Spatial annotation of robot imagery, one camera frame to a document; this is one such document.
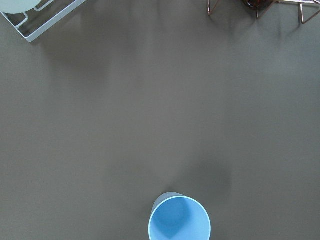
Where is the light blue cup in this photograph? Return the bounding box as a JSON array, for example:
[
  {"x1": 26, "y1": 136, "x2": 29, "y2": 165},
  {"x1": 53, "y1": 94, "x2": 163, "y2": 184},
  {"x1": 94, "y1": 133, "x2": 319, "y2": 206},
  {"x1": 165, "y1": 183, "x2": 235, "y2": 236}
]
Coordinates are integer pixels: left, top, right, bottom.
[{"x1": 148, "y1": 192, "x2": 212, "y2": 240}]

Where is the white cup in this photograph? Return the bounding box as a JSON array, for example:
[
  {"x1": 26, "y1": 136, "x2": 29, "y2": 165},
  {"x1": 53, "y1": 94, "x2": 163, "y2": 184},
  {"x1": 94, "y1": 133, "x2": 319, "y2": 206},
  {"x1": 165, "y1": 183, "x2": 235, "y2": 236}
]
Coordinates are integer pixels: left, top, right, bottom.
[{"x1": 0, "y1": 0, "x2": 41, "y2": 14}]

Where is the copper wire bottle rack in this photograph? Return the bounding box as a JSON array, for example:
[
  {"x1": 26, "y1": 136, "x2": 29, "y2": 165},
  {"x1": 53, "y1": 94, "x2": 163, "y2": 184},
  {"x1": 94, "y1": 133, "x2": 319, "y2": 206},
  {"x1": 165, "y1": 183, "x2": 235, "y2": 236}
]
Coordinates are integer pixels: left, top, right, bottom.
[{"x1": 206, "y1": 0, "x2": 320, "y2": 25}]

